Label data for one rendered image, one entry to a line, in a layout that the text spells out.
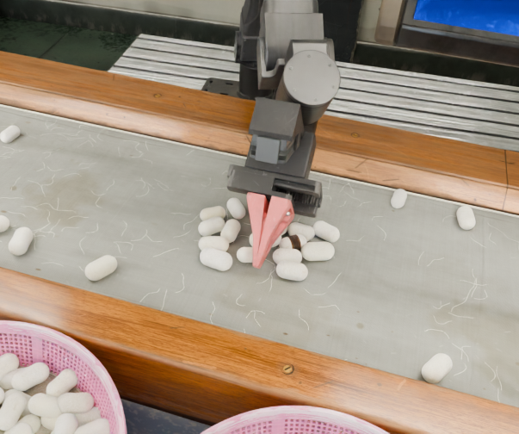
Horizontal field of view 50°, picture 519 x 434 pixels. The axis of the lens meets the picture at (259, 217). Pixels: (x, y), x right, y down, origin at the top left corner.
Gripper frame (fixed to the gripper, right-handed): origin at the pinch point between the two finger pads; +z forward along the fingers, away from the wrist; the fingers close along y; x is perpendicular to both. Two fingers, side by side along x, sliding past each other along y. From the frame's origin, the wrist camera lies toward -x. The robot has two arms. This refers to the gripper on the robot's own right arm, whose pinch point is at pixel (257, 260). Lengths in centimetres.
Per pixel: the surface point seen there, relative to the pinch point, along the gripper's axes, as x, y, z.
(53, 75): 15.2, -41.1, -23.0
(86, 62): 157, -125, -89
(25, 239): -3.1, -25.3, 3.9
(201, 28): 172, -83, -122
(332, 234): 4.6, 7.0, -5.4
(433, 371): -4.5, 19.2, 7.0
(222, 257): -0.7, -3.8, 0.6
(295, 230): 4.2, 2.7, -4.9
